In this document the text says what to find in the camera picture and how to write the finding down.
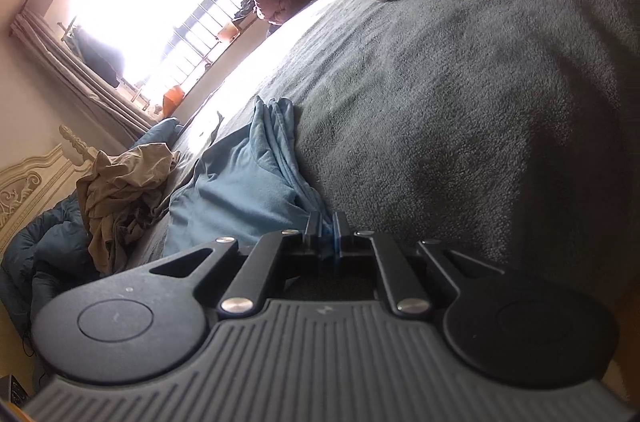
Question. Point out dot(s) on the window grille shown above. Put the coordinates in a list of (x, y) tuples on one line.
[(150, 2)]

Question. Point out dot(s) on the dark hanging clothes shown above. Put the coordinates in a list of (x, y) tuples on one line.
[(100, 57)]

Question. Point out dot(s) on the grey fleece bed blanket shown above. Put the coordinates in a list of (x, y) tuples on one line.
[(450, 127)]

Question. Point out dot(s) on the beige crumpled clothes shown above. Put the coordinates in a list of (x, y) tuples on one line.
[(125, 182)]

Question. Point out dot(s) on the cream carved headboard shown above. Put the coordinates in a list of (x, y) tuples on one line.
[(30, 182)]

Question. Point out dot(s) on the dark clothes heap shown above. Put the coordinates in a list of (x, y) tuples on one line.
[(245, 7)]

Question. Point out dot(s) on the beige curtain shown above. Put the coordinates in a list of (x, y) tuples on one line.
[(75, 72)]

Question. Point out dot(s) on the blue t-shirt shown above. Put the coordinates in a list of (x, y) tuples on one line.
[(235, 202)]

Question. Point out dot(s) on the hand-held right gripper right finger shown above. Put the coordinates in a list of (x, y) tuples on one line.
[(345, 237)]

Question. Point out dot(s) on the dark blue duvet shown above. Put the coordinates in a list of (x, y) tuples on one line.
[(55, 242)]

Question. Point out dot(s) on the pink round pot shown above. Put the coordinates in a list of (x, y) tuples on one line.
[(229, 32)]

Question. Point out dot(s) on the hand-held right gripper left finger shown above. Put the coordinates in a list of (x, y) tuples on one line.
[(315, 237)]

